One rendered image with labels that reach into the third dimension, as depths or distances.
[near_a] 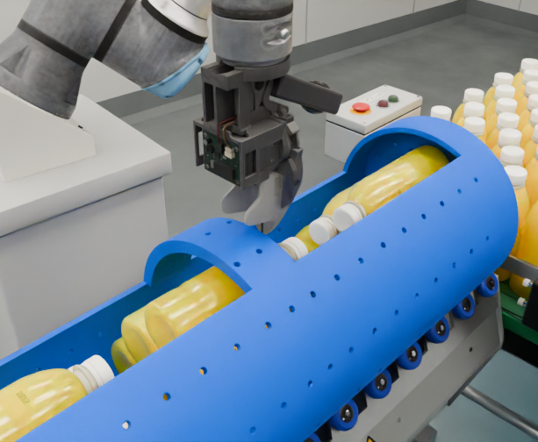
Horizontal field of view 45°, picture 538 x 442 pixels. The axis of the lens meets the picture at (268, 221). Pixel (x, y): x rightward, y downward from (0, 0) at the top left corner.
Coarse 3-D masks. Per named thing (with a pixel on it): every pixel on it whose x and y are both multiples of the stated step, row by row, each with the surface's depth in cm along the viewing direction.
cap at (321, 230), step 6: (312, 222) 94; (318, 222) 93; (324, 222) 93; (330, 222) 93; (312, 228) 94; (318, 228) 93; (324, 228) 92; (330, 228) 93; (312, 234) 95; (318, 234) 94; (324, 234) 93; (330, 234) 93; (336, 234) 94; (318, 240) 95; (324, 240) 94
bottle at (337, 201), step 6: (354, 186) 98; (342, 192) 97; (348, 192) 96; (336, 198) 96; (342, 198) 96; (330, 204) 96; (336, 204) 95; (342, 204) 95; (324, 210) 96; (330, 210) 95; (324, 216) 95; (330, 216) 94; (336, 228) 94
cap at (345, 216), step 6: (348, 204) 87; (336, 210) 87; (342, 210) 86; (348, 210) 86; (354, 210) 86; (336, 216) 88; (342, 216) 87; (348, 216) 86; (354, 216) 86; (360, 216) 87; (336, 222) 88; (342, 222) 87; (348, 222) 87; (354, 222) 86; (342, 228) 88
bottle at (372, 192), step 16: (400, 160) 94; (416, 160) 94; (432, 160) 95; (368, 176) 91; (384, 176) 90; (400, 176) 91; (416, 176) 92; (352, 192) 90; (368, 192) 88; (384, 192) 88; (400, 192) 89; (368, 208) 88
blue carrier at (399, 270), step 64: (384, 128) 99; (448, 128) 95; (320, 192) 105; (448, 192) 86; (512, 192) 93; (192, 256) 88; (256, 256) 70; (320, 256) 72; (384, 256) 76; (448, 256) 83; (256, 320) 65; (320, 320) 69; (384, 320) 75; (0, 384) 73; (128, 384) 57; (192, 384) 59; (256, 384) 63; (320, 384) 69
